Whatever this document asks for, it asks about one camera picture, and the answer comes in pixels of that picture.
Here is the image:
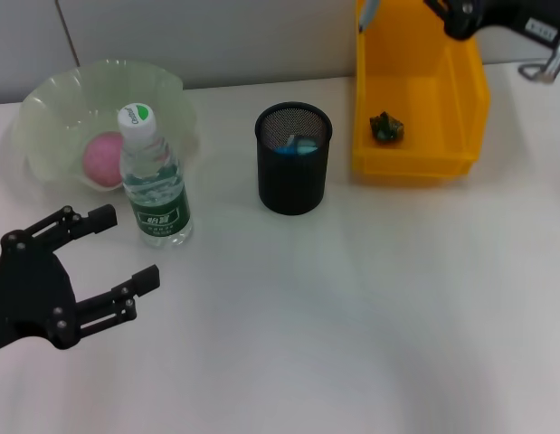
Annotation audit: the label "clear water bottle green label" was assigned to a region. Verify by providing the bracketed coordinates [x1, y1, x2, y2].
[118, 102, 194, 249]

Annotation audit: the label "pale green glass fruit plate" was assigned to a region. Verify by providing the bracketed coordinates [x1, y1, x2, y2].
[12, 58, 202, 193]

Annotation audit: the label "yellow plastic bin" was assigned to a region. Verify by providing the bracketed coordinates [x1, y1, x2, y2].
[350, 0, 492, 187]

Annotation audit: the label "pink peach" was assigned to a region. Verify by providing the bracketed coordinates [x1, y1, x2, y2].
[82, 130, 126, 189]

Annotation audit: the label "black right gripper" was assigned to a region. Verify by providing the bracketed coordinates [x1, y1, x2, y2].
[422, 0, 560, 46]

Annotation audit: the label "silver white pen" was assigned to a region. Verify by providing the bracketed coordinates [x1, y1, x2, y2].
[358, 0, 379, 33]

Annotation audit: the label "right gripper cable with plug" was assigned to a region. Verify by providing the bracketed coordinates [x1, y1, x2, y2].
[517, 38, 560, 85]

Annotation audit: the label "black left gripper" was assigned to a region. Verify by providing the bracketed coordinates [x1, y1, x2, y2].
[0, 203, 161, 354]

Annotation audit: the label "black mesh pen holder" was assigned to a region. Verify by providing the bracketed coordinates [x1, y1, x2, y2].
[253, 102, 334, 216]

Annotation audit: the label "blue scissors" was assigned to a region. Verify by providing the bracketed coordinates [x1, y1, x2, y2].
[274, 139, 319, 158]

